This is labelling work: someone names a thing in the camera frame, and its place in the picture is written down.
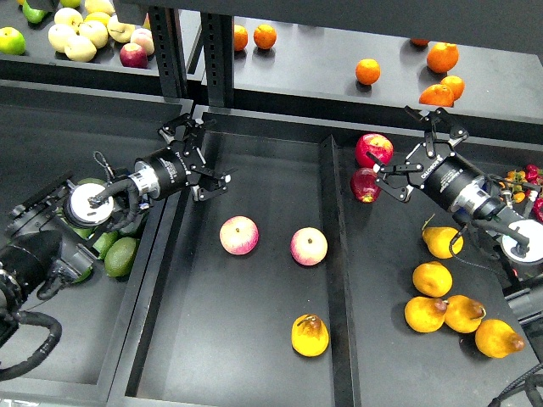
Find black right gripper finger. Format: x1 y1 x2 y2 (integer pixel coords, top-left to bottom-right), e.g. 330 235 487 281
366 152 423 203
404 106 469 164

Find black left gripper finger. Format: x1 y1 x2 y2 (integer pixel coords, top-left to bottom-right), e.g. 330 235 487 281
157 113 206 148
191 165 238 202

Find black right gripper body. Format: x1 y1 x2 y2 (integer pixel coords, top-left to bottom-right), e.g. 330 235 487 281
409 142 495 212

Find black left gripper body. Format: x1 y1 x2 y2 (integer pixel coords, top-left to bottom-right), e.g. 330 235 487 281
133 143 204 199

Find yellow pear with brown top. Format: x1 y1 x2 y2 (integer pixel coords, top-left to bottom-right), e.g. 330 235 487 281
291 314 330 357

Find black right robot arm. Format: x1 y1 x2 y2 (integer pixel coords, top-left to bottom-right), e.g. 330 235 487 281
364 106 542 265

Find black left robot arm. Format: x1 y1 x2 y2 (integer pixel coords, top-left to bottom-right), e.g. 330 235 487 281
1 114 231 381

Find green avocado under arm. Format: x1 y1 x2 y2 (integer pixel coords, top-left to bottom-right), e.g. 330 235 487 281
92 231 119 259

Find yellow pear upper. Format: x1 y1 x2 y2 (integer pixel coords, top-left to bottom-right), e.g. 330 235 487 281
421 215 464 259

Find dark green avocado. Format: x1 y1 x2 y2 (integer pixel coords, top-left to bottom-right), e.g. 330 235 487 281
76 177 107 187

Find yellow pear middle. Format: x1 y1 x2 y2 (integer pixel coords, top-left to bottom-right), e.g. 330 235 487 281
412 261 453 298

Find yellow pear lower left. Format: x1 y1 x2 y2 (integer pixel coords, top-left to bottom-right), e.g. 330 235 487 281
404 296 448 333

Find yellow pear lower right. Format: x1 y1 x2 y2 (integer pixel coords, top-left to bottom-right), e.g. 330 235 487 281
445 294 486 333

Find pale yellow pear front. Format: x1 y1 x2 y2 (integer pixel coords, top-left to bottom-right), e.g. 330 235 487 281
64 35 97 62

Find pale yellow pear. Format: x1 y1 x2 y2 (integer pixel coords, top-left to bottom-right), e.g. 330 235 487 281
48 24 76 53
64 35 97 62

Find pale yellow pear left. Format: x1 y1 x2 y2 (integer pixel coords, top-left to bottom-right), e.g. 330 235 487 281
48 24 76 53

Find yellow pear far right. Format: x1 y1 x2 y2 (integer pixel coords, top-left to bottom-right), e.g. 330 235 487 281
475 319 525 359

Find orange front right shelf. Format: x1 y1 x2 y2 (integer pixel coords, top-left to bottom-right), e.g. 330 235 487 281
419 84 455 107

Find orange behind front one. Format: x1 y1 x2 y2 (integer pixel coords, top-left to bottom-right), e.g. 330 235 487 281
440 75 465 101

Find bright red apple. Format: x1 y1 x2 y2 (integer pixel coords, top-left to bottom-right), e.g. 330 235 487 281
355 133 394 168

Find pink apple left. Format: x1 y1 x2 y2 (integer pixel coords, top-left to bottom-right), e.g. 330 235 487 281
219 215 260 255

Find pink apple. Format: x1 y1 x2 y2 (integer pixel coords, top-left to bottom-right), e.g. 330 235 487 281
219 215 260 255
290 227 327 266

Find large orange on shelf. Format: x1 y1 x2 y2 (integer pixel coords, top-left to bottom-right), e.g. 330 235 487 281
427 42 460 74

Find orange cherry tomato bunch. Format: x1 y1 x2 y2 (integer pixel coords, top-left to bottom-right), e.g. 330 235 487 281
505 170 527 192

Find red chili peppers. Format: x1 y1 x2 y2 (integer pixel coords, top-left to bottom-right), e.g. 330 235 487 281
524 164 543 224

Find orange on shelf centre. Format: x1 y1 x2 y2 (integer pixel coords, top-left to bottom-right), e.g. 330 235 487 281
355 59 381 86

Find dark red apple on shelf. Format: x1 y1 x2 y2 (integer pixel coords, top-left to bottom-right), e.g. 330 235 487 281
120 42 148 69

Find pink apple right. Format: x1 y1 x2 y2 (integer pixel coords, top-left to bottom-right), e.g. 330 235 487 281
290 227 327 266

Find black left tray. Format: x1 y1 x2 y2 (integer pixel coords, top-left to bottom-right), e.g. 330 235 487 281
1 81 193 406

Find black tray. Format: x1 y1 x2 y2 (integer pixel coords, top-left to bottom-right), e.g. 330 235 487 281
1 81 193 406
108 107 539 406

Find black centre tray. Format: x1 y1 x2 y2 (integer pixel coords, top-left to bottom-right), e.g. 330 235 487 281
108 107 539 406

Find green apple on shelf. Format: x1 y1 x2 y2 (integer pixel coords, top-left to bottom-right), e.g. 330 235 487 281
0 26 26 55

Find black shelf post right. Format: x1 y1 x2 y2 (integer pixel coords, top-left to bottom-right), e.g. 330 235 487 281
200 12 234 108

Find black shelf post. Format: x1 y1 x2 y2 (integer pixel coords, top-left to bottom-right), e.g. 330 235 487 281
200 12 234 108
148 6 188 98

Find orange near post left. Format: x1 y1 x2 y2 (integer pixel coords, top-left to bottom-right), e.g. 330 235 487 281
233 25 249 52

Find orange post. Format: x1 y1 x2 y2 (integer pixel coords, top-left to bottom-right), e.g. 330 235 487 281
253 24 277 50
233 25 249 52

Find black shelf post left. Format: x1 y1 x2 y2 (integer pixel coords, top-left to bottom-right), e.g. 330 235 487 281
148 6 188 98

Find orange near post right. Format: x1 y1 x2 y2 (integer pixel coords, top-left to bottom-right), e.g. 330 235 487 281
253 24 277 50

